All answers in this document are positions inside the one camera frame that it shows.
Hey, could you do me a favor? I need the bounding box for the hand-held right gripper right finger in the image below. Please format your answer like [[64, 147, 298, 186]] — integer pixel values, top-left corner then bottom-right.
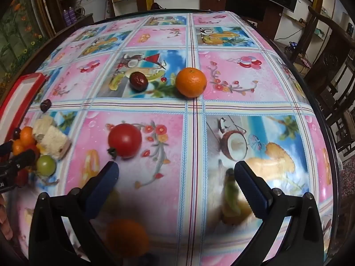
[[234, 161, 325, 266]]

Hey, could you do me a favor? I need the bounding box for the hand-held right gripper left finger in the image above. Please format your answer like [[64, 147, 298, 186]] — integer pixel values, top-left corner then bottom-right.
[[29, 161, 120, 266]]

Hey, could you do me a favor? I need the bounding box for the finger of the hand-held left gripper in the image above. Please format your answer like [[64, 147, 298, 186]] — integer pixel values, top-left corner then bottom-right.
[[0, 141, 14, 156], [0, 149, 36, 172]]

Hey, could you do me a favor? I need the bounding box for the red tomato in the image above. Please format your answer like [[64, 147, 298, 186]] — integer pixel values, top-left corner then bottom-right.
[[108, 123, 142, 160], [15, 168, 30, 187]]

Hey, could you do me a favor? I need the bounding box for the green tomato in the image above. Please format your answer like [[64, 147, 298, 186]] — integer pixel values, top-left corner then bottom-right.
[[37, 155, 57, 177]]

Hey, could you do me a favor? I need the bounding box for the red rimmed white tray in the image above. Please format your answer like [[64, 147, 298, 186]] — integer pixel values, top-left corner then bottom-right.
[[0, 73, 47, 145]]

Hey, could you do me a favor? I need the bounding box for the fruit printed pink tablecloth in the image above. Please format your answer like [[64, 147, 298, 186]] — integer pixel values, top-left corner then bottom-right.
[[6, 11, 337, 266]]

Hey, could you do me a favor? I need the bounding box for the dark wooden chair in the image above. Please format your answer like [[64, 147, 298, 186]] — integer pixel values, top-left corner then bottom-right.
[[288, 6, 355, 78], [316, 72, 355, 158]]

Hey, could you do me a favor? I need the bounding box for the brown wooden cabinet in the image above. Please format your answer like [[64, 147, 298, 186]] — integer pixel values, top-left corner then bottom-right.
[[53, 13, 95, 38]]

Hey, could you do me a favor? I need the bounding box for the flower and bamboo wall panel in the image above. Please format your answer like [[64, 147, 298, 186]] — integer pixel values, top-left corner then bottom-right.
[[0, 0, 53, 89]]

